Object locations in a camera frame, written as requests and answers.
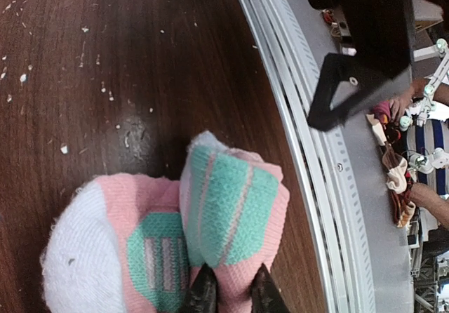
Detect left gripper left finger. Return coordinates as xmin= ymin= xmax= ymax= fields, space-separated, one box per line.
xmin=184 ymin=264 xmax=217 ymax=313

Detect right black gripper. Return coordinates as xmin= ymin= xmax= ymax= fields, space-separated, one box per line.
xmin=307 ymin=0 xmax=414 ymax=132

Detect spare socks pile outside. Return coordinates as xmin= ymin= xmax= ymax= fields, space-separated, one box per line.
xmin=366 ymin=101 xmax=416 ymax=228

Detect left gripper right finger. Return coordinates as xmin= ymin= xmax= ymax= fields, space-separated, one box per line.
xmin=250 ymin=264 xmax=290 ymax=313

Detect pink patterned sock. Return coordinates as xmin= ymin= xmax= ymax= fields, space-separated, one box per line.
xmin=41 ymin=131 xmax=290 ymax=312

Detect background person hands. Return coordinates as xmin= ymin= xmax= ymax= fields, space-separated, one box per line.
xmin=389 ymin=79 xmax=448 ymax=229

